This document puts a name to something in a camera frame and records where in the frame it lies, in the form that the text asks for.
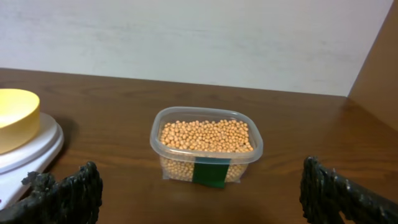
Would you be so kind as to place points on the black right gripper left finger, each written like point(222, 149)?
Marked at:
point(75, 199)

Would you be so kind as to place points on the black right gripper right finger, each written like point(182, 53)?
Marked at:
point(325, 196)

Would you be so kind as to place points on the white digital kitchen scale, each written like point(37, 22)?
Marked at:
point(34, 156)

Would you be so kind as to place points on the yellow bowl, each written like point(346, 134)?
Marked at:
point(20, 118)

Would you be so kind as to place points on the green tape patch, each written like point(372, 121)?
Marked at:
point(210, 172)

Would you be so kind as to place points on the soybeans in container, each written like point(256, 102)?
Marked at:
point(198, 138)

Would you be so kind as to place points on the clear plastic container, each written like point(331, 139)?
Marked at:
point(238, 163)

